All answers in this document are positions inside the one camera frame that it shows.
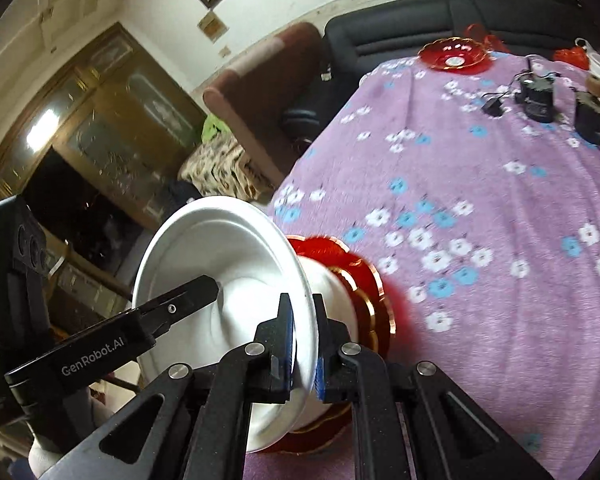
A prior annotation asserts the white bowl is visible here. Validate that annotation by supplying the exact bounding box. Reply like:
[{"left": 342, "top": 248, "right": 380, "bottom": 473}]
[{"left": 131, "top": 196, "right": 353, "bottom": 456}]

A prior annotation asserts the black bag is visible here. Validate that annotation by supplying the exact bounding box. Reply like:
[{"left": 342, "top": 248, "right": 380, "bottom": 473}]
[{"left": 165, "top": 180, "right": 202, "bottom": 202}]

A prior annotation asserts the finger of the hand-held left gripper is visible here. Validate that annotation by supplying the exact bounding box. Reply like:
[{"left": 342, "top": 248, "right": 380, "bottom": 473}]
[{"left": 140, "top": 275, "right": 220, "bottom": 339}]

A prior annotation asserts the purple floral tablecloth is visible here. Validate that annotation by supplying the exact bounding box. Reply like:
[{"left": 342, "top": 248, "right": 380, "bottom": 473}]
[{"left": 242, "top": 52, "right": 600, "bottom": 480}]

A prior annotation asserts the yellowed wall sticker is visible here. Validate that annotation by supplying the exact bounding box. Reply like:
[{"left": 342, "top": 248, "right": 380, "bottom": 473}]
[{"left": 198, "top": 12, "right": 227, "bottom": 38}]

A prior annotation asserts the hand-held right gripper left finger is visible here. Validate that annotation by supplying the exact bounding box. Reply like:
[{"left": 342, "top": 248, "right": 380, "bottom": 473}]
[{"left": 42, "top": 294, "right": 297, "bottom": 480}]

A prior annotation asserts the green cushion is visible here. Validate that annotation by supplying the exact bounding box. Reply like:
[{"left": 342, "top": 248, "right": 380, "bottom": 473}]
[{"left": 200, "top": 115, "right": 231, "bottom": 143}]

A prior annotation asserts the black battery charger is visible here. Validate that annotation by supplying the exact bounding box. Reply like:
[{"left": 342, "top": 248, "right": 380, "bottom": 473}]
[{"left": 514, "top": 57, "right": 561, "bottom": 123}]

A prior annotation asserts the wooden cabinet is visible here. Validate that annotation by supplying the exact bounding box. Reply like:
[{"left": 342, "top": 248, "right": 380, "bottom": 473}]
[{"left": 0, "top": 22, "right": 211, "bottom": 321}]

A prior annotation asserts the small black adapter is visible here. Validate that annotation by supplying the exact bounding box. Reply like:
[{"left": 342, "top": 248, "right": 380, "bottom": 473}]
[{"left": 481, "top": 92, "right": 507, "bottom": 118}]

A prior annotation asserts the black leather sofa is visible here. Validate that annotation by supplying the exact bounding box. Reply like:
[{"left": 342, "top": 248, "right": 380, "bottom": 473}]
[{"left": 280, "top": 0, "right": 596, "bottom": 146}]

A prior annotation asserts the large red plate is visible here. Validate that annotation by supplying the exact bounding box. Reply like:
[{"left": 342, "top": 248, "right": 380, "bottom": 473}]
[{"left": 267, "top": 235, "right": 397, "bottom": 456}]

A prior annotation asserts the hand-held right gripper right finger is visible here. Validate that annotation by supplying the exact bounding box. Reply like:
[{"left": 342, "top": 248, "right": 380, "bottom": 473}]
[{"left": 312, "top": 294, "right": 556, "bottom": 480}]

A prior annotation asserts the leaf patterned couch blanket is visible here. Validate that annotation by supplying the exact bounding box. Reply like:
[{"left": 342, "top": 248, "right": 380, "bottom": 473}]
[{"left": 179, "top": 135, "right": 276, "bottom": 203}]

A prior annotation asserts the brown armchair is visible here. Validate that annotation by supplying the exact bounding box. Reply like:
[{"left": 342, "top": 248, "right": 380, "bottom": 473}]
[{"left": 202, "top": 22, "right": 331, "bottom": 191}]

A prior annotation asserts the small red plate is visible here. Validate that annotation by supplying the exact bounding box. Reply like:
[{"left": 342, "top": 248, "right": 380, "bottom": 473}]
[
  {"left": 327, "top": 262, "right": 385, "bottom": 356},
  {"left": 418, "top": 37, "right": 495, "bottom": 73}
]

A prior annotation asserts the black battery pack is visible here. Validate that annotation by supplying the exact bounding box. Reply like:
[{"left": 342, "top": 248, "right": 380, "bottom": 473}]
[{"left": 575, "top": 89, "right": 600, "bottom": 147}]

